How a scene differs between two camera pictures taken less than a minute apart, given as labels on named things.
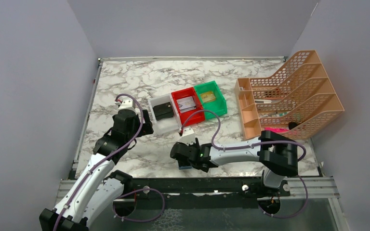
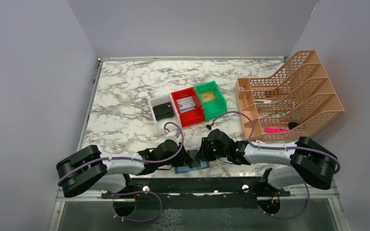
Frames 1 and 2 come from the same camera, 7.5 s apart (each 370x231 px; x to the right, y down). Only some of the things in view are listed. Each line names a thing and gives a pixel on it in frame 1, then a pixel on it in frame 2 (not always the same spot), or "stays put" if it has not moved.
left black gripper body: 145,126 → 186,157
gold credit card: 208,96 stays put
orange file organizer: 294,101 stays put
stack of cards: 186,104 stays put
